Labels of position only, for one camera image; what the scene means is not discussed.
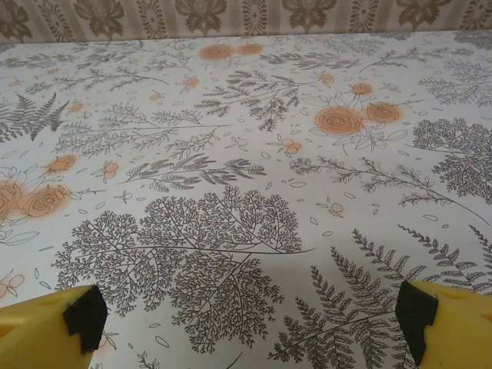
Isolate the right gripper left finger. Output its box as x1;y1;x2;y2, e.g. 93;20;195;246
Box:
0;284;109;369

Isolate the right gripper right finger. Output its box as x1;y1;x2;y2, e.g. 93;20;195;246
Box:
395;279;492;369

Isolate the floral patterned tablecloth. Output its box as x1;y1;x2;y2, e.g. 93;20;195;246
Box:
0;30;492;369

